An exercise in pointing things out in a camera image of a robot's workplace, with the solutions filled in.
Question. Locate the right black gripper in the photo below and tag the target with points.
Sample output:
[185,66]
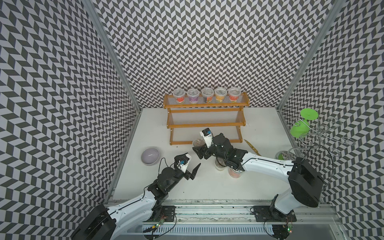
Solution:
[200,149]

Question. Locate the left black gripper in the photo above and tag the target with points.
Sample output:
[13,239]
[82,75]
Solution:
[188,175]

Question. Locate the clear seed container beige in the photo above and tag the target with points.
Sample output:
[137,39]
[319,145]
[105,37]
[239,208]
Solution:
[220,164]

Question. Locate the orange wooden tiered shelf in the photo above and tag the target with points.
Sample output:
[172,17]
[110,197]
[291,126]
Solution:
[205,115]

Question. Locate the pink jar floral lid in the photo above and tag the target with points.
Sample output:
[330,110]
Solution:
[235,173]

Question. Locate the clear seed container red label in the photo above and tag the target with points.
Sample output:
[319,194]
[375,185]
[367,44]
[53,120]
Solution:
[179,95]

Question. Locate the clear seed container front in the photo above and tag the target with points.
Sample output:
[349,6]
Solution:
[198,143]

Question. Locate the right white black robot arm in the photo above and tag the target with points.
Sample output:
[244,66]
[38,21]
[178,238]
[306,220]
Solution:
[305,182]

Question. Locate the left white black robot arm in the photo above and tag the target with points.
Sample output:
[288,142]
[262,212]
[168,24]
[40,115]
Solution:
[107,223]

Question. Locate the lilac stacked bowls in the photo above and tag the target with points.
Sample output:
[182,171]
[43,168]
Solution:
[150,156]

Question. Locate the green plastic goblet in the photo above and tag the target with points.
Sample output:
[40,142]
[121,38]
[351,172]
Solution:
[302,125]

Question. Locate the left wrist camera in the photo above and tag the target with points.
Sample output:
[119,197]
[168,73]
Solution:
[181,162]

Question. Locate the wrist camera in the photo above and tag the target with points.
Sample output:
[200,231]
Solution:
[181,162]
[207,136]

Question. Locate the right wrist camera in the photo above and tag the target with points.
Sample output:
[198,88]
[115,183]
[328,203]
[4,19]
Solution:
[207,136]

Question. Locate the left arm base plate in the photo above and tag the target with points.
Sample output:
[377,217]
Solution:
[166,213]

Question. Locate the aluminium front rail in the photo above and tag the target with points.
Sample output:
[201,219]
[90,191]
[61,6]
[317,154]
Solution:
[239,212]

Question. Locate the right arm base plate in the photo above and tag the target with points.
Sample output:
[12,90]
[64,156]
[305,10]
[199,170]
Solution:
[270,213]

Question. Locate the silver wire cup rack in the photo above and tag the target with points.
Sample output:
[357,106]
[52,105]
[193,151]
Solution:
[315,139]

